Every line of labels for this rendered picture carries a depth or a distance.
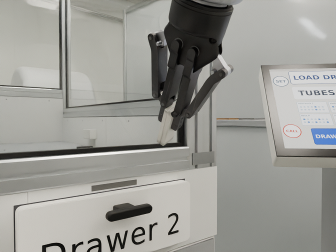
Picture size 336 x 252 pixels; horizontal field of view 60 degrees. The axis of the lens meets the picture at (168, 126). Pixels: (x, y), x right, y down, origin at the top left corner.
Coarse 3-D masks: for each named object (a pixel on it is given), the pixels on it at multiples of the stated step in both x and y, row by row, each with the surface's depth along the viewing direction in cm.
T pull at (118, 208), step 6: (120, 204) 45; (126, 204) 45; (144, 204) 44; (114, 210) 42; (120, 210) 42; (126, 210) 42; (132, 210) 43; (138, 210) 43; (144, 210) 44; (150, 210) 45; (108, 216) 41; (114, 216) 41; (120, 216) 42; (126, 216) 42; (132, 216) 43
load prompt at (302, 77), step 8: (288, 72) 80; (296, 72) 80; (304, 72) 80; (312, 72) 79; (320, 72) 79; (328, 72) 79; (296, 80) 78; (304, 80) 78; (312, 80) 78; (320, 80) 77; (328, 80) 77
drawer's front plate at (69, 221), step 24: (120, 192) 46; (144, 192) 48; (168, 192) 51; (24, 216) 37; (48, 216) 39; (72, 216) 41; (96, 216) 43; (144, 216) 48; (24, 240) 37; (48, 240) 39; (72, 240) 41; (144, 240) 48; (168, 240) 51
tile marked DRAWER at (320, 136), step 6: (312, 132) 67; (318, 132) 67; (324, 132) 67; (330, 132) 67; (318, 138) 66; (324, 138) 66; (330, 138) 66; (318, 144) 65; (324, 144) 65; (330, 144) 65
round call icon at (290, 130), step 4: (284, 124) 69; (288, 124) 69; (292, 124) 69; (296, 124) 69; (284, 128) 69; (288, 128) 69; (292, 128) 68; (296, 128) 68; (300, 128) 68; (284, 132) 68; (288, 132) 68; (292, 132) 68; (296, 132) 68; (300, 132) 68; (284, 136) 67; (288, 136) 67; (292, 136) 67; (296, 136) 67; (300, 136) 67
